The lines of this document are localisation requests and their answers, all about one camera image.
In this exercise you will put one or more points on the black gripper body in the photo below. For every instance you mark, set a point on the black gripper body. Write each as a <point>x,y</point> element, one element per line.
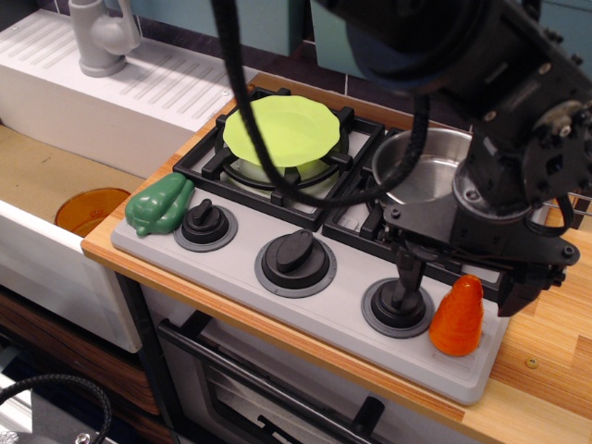
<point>441,230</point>

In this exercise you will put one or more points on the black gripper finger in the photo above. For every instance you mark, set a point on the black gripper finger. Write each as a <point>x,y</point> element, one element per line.
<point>409,277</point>
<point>519,288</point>

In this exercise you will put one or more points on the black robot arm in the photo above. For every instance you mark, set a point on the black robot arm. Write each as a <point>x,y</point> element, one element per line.
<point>529,104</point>

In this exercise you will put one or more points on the orange toy carrot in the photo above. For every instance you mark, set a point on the orange toy carrot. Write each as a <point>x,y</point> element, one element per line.
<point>456,327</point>

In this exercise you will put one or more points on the black right stove knob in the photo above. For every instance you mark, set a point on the black right stove knob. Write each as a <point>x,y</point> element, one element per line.
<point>392,310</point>

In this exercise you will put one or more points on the black stove knob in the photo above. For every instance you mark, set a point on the black stove knob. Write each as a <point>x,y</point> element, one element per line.
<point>206,227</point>
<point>296,265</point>
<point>392,310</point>

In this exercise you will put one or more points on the black right burner grate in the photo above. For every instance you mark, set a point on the black right burner grate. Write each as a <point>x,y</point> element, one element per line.
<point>366,254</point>

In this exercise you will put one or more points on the grey toy stove top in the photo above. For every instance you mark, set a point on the grey toy stove top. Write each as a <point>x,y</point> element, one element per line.
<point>229,272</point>

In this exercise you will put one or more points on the brass screw in counter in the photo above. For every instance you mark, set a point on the brass screw in counter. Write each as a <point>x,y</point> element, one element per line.
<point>532,363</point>

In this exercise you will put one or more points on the stainless steel pan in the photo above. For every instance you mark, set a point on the stainless steel pan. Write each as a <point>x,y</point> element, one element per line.
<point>432,177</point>

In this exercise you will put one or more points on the black middle stove knob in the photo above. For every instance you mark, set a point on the black middle stove knob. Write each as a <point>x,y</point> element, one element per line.
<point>296,265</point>

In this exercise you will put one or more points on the light green plastic plate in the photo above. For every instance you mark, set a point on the light green plastic plate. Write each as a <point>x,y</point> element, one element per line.
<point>296,130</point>

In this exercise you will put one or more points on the black left stove knob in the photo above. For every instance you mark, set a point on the black left stove knob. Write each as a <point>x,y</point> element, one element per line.
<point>206,227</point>

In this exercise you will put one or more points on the toy oven door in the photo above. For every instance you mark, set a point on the toy oven door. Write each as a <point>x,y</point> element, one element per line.
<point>251,391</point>

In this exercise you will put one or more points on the green toy bell pepper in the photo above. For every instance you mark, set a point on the green toy bell pepper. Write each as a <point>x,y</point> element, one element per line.
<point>160,208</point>

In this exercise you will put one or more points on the orange plastic sink drain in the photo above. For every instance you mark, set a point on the orange plastic sink drain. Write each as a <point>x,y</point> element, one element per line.
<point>83,212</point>

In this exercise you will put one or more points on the white toy sink unit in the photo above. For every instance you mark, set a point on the white toy sink unit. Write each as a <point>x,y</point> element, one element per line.
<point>62,133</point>

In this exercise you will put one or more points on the grey toy faucet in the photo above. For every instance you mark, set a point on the grey toy faucet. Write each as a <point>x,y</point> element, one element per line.
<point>103,41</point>

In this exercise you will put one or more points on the black oven door handle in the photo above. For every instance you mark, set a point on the black oven door handle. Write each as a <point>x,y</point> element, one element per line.
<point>189,338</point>

